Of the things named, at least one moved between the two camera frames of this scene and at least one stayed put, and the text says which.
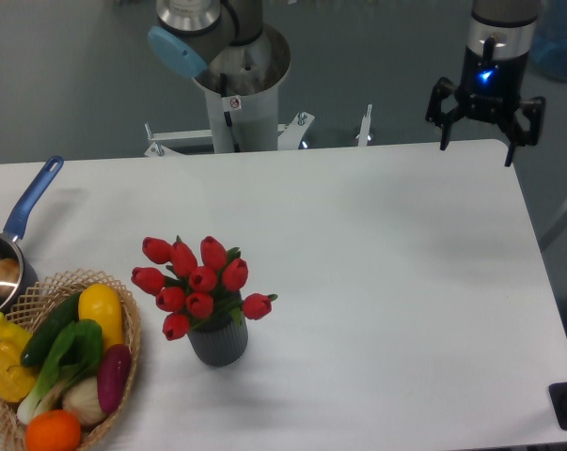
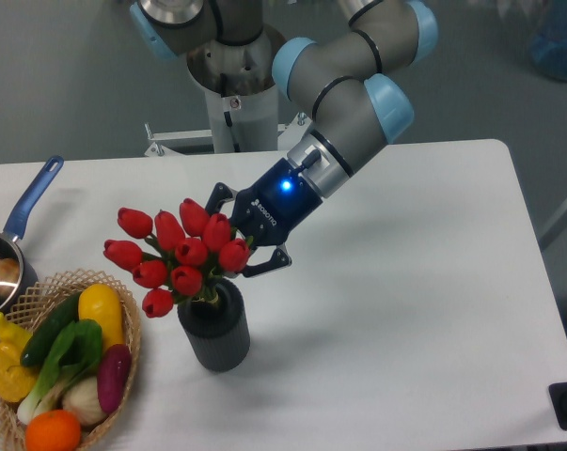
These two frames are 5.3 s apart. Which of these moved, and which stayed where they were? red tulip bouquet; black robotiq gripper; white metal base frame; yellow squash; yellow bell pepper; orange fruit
Moved: red tulip bouquet; black robotiq gripper
Stayed: orange fruit; white metal base frame; yellow squash; yellow bell pepper
